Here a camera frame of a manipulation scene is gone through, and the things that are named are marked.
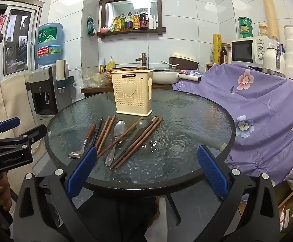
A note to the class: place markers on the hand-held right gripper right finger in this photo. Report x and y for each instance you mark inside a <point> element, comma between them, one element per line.
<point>211,171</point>

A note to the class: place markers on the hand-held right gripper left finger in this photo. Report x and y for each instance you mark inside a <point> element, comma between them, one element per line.
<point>82,171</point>

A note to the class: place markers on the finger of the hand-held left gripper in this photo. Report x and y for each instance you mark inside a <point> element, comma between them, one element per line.
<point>9,124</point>
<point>37,131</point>

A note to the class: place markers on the brown wooden chopstick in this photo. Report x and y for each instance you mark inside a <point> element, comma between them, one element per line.
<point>131,127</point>
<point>133,142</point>
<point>140,142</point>
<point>107,134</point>
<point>103,131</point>

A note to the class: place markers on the cream perforated utensil holder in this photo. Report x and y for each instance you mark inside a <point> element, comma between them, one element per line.
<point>130,100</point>

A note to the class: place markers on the beige cloth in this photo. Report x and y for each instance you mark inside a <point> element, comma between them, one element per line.
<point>10,98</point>

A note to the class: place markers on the water dispenser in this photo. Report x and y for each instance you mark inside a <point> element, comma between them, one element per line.
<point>43,93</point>

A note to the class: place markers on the black table leg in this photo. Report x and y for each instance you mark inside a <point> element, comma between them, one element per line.
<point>173,209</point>

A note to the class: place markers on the teal cup holder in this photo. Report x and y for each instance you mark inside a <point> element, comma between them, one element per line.
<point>67,82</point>

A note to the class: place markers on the person's dark trousers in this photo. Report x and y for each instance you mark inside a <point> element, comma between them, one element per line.
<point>118,219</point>

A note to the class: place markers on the white paper cup stack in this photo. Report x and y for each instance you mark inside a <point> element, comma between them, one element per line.
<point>60,70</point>

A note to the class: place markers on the wooden counter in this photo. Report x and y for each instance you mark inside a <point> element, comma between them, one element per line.
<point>96,90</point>

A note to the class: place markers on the clear plastic bag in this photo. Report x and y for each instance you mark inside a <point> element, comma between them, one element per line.
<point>93,78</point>

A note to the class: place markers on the purple floral cloth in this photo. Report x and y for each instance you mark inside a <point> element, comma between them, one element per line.
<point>262,111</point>

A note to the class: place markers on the window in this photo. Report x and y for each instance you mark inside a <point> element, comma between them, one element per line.
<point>20,40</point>

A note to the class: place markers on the blue water jug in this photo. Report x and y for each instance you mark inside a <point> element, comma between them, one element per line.
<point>49,42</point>

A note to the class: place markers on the blue plastic tool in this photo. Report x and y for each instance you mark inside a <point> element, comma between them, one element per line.
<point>104,64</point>

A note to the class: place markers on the yellow soap dispenser bottle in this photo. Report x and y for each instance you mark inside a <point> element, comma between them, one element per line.
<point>111,63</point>

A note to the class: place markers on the wicker basket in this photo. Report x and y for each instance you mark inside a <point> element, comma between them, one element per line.
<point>126,70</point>

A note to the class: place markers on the rice cooker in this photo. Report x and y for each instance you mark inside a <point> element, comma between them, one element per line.
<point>184,60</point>

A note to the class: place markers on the white rice paddle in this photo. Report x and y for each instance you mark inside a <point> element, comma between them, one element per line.
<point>170,64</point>

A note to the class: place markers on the brown glass bottle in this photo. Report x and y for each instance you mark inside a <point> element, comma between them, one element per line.
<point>224,55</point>

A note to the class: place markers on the green packet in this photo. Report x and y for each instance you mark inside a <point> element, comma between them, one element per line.
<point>91,26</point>

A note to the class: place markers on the pink bowl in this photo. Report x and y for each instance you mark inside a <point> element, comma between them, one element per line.
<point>104,30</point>

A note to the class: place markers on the white microwave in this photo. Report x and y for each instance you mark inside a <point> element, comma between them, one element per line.
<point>242,51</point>

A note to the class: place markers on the yellow roll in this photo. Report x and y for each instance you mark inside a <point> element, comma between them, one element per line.
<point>217,48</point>

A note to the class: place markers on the white kettle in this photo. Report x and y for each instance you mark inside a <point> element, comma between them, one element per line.
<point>272,60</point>

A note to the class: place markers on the bronze faucet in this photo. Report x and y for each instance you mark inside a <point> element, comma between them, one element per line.
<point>142,59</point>

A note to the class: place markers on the yellow seasoning packet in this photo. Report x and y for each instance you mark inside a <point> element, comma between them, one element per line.
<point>116,24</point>

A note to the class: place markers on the green instant noodle cups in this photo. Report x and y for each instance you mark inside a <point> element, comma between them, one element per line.
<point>245,27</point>

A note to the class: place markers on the yellow lidded jar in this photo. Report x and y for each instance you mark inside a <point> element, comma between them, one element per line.
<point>263,29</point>

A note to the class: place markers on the row of condiment bottles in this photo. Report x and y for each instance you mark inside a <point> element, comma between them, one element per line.
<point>144,20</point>

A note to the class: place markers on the tall paper cup stack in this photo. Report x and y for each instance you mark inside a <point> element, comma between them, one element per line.
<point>269,12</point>

